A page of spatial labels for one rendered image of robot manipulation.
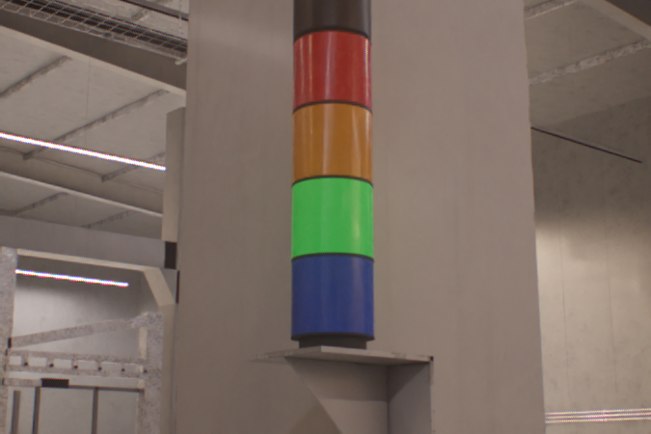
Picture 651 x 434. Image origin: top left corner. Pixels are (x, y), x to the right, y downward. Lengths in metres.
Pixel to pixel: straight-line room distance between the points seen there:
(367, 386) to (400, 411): 0.03
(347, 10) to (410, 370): 0.28
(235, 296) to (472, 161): 0.26
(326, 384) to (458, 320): 0.22
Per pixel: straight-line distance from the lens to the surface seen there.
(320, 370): 0.79
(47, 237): 12.19
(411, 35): 1.01
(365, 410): 0.82
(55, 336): 12.07
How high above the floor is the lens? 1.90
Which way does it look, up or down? 14 degrees up
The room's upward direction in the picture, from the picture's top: straight up
